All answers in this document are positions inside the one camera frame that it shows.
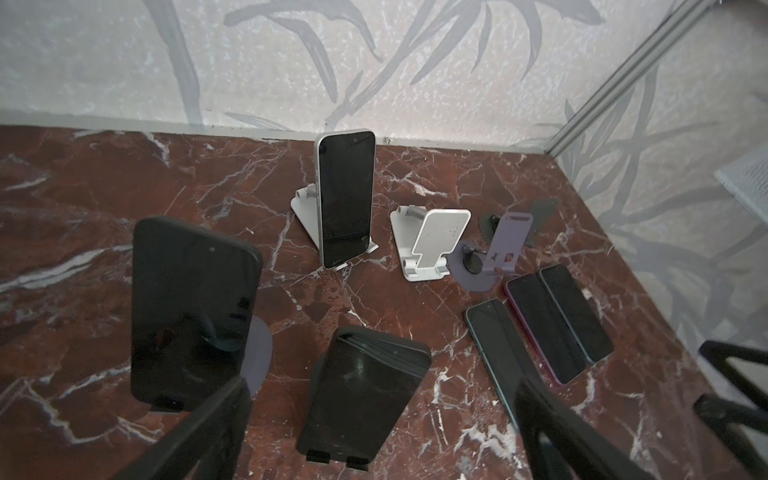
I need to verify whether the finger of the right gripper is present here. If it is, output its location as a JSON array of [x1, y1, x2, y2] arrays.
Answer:
[[697, 340, 768, 412], [693, 394, 767, 477]]

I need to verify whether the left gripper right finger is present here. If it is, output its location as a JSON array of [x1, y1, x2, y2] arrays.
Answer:
[[514, 379, 652, 479]]

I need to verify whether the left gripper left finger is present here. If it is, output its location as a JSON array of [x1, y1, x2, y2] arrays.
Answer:
[[113, 376, 252, 479]]

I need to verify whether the teal-edged phone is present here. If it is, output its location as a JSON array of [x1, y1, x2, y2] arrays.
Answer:
[[464, 299, 541, 431]]

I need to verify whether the black phone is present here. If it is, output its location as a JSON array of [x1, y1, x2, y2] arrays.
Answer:
[[130, 215, 263, 412], [296, 325, 432, 471]]

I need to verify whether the purple-edged phone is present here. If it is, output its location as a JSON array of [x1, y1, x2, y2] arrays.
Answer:
[[505, 274, 586, 385]]

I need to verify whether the teal phone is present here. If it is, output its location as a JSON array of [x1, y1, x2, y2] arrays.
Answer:
[[538, 264, 614, 363]]

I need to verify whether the dark grey front stand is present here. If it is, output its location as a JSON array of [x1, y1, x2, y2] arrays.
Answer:
[[478, 198, 559, 248]]

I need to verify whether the grey round stand far left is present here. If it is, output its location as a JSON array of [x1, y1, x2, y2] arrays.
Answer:
[[240, 315, 273, 400]]

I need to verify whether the purple-grey stand back right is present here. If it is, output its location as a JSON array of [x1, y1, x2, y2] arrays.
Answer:
[[446, 212, 530, 292]]

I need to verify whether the white stand under teal phone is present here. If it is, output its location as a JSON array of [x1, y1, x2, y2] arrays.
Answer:
[[390, 205, 471, 282]]

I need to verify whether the white stand at back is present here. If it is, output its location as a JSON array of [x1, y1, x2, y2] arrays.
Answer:
[[290, 184, 378, 269]]

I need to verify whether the white-edged phone at back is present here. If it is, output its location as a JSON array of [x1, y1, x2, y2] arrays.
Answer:
[[316, 130, 376, 269]]

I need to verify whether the white wire mesh basket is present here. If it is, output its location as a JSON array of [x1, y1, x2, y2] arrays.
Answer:
[[714, 142, 768, 224]]

